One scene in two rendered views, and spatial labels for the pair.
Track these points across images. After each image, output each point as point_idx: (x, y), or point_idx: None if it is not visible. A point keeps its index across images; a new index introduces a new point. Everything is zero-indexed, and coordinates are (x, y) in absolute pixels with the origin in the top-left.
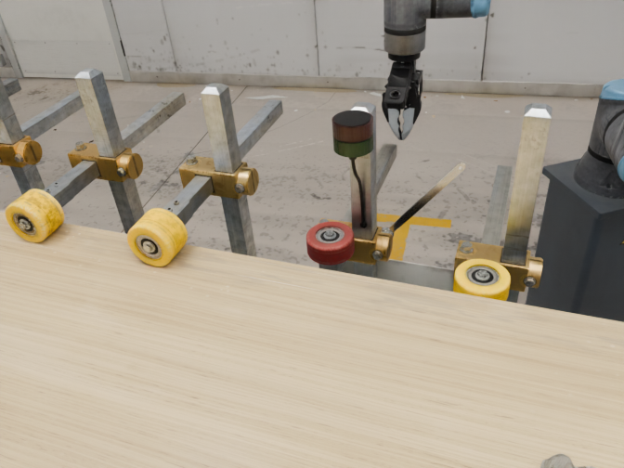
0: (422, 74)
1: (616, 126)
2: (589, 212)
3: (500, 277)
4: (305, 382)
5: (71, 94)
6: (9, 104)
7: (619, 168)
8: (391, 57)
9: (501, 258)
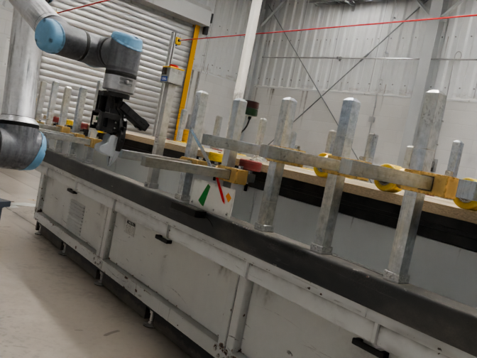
0: (96, 113)
1: (9, 138)
2: (3, 207)
3: (216, 152)
4: (297, 170)
5: (371, 164)
6: (417, 138)
7: (38, 156)
8: (129, 97)
9: (196, 157)
